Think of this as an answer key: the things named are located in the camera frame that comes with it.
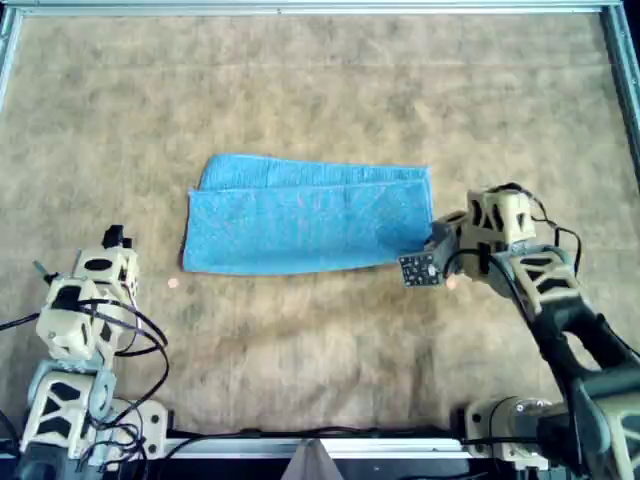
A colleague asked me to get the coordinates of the cream right gripper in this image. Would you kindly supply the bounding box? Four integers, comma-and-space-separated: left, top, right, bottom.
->
423, 211, 495, 280

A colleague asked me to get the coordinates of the cream left gripper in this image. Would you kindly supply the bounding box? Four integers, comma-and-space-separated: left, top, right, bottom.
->
73, 225, 141, 297

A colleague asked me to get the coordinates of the blue microfibre cloth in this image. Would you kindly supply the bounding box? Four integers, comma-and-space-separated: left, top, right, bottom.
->
180, 152, 435, 276

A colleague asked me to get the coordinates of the cream left arm base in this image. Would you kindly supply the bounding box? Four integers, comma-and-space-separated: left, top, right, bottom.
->
94, 398, 170, 460

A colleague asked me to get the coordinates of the cream right arm base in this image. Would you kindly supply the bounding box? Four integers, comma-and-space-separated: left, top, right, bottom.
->
463, 396, 564, 471

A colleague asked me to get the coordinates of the tan fabric table cover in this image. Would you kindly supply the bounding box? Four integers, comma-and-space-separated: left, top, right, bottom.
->
0, 12, 632, 436

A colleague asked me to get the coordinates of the left gripper camera circuit board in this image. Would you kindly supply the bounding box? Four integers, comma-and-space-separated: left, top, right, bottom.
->
32, 259, 60, 284

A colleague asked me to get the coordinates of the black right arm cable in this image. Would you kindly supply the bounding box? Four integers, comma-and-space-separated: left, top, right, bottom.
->
442, 184, 584, 451

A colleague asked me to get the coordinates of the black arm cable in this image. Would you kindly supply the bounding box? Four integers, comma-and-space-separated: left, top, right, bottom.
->
442, 184, 584, 451
0, 297, 170, 480

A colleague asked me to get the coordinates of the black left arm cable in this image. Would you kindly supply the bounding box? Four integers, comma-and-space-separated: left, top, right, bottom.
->
0, 297, 170, 480

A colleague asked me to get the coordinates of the grey pyramid camera mount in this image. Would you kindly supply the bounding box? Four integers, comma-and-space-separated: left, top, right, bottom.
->
281, 438, 345, 480

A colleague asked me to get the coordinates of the aluminium table frame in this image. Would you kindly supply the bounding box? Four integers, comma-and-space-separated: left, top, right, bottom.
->
0, 0, 640, 460

